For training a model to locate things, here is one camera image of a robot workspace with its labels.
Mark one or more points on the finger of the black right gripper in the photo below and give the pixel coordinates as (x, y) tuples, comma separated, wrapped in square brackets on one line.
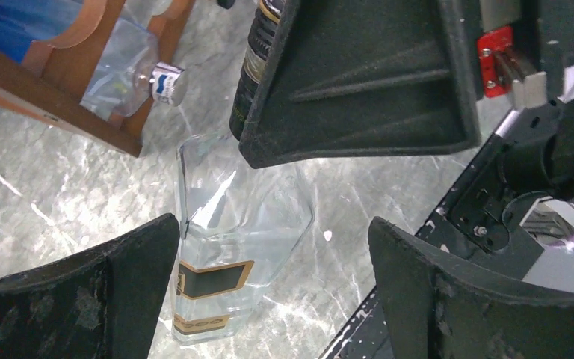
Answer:
[(364, 78)]

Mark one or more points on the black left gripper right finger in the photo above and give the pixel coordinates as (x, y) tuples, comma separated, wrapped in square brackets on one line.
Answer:
[(483, 314)]

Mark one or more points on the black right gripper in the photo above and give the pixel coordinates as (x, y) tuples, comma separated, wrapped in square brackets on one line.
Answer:
[(526, 53)]

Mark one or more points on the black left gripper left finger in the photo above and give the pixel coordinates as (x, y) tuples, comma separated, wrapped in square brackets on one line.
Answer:
[(103, 302)]

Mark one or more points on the blue bottle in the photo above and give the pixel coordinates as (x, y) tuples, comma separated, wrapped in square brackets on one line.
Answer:
[(24, 21)]

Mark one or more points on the brown wooden wine rack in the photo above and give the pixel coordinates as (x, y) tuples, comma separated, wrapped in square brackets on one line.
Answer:
[(51, 80)]

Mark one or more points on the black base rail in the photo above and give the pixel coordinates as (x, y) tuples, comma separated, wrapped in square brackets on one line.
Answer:
[(416, 277)]

